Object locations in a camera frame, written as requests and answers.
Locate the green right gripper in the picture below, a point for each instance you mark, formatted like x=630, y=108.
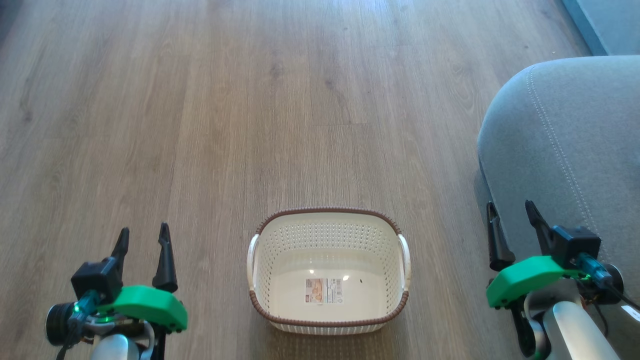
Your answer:
x=525, y=277

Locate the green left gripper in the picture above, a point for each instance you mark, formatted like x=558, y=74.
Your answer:
x=145, y=305

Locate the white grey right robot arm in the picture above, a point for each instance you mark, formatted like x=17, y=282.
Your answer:
x=570, y=330

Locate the grey fabric sofa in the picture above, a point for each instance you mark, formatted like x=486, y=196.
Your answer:
x=575, y=150

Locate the paper label sticker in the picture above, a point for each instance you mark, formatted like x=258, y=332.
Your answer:
x=324, y=291

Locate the white brown-rimmed laundry basket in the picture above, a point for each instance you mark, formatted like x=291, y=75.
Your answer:
x=330, y=235

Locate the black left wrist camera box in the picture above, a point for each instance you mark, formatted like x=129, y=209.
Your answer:
x=95, y=277

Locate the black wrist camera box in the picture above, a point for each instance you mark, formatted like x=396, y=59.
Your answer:
x=95, y=277
x=575, y=245

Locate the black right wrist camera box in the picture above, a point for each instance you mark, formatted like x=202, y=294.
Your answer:
x=575, y=245

